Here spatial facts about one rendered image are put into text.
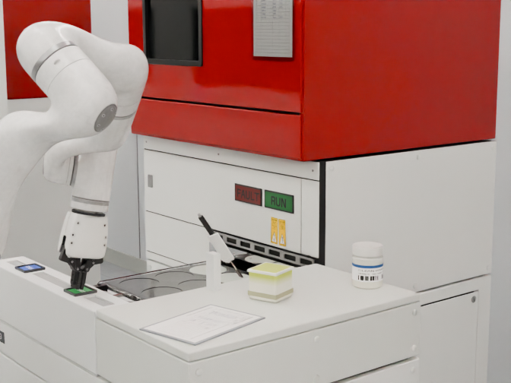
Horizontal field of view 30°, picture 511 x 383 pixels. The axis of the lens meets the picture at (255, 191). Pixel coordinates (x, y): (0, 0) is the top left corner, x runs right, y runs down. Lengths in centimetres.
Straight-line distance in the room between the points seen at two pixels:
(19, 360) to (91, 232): 45
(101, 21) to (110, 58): 443
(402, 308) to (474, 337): 83
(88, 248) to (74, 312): 14
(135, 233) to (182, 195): 323
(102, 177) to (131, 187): 392
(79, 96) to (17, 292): 82
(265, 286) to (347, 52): 66
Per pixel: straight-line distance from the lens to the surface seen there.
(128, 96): 184
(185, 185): 278
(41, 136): 170
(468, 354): 289
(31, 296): 229
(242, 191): 255
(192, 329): 185
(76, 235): 210
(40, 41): 170
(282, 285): 203
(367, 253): 211
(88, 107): 164
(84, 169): 208
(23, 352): 239
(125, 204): 610
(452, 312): 279
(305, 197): 236
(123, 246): 618
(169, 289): 237
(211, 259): 210
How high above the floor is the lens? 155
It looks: 10 degrees down
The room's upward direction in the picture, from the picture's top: straight up
